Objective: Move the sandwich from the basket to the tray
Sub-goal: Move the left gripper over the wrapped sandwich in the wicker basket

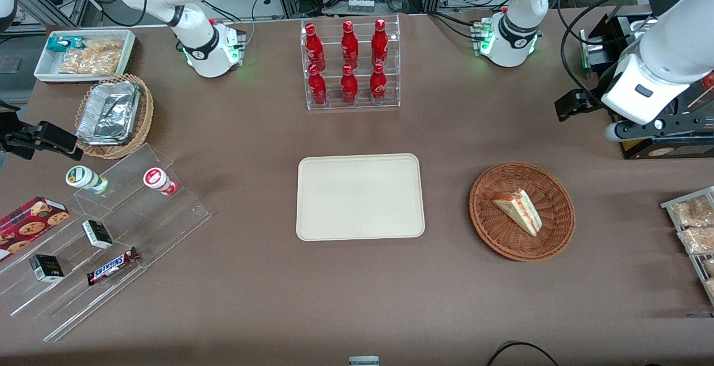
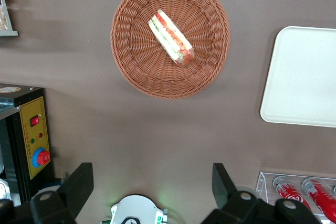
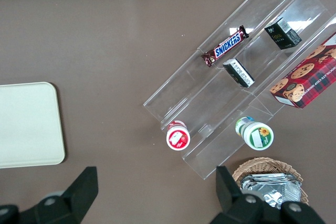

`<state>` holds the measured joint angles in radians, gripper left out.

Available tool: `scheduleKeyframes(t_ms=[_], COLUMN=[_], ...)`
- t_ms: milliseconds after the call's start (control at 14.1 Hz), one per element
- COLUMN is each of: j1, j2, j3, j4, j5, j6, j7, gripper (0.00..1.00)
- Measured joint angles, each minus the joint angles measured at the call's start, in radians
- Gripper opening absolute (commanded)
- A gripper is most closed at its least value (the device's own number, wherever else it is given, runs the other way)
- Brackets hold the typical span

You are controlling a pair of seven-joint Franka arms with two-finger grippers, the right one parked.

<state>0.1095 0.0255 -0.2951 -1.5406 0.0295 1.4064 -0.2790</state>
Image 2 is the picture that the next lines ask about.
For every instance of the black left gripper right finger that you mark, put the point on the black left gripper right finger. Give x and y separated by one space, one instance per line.
223 187

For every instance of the steel warmer pan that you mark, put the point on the steel warmer pan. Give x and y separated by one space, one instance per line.
4 190

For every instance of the red cola bottle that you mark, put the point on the red cola bottle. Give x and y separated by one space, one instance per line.
291 195
323 200

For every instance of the grey snack tray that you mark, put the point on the grey snack tray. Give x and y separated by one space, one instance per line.
10 33

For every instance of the black food warmer machine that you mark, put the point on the black food warmer machine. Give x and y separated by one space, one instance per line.
26 119

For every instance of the round brown wicker basket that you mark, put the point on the round brown wicker basket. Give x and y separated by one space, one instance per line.
136 64

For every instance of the clear bag of crackers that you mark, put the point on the clear bag of crackers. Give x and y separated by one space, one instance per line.
3 19

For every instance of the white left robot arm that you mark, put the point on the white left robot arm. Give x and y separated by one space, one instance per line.
136 208

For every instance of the clear acrylic bottle rack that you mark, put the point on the clear acrylic bottle rack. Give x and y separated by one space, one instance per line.
262 182

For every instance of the beige plastic tray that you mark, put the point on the beige plastic tray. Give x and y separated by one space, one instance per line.
302 77

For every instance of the triangle sandwich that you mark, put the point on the triangle sandwich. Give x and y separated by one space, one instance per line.
170 37

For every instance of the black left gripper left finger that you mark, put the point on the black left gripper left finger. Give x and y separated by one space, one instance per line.
76 187

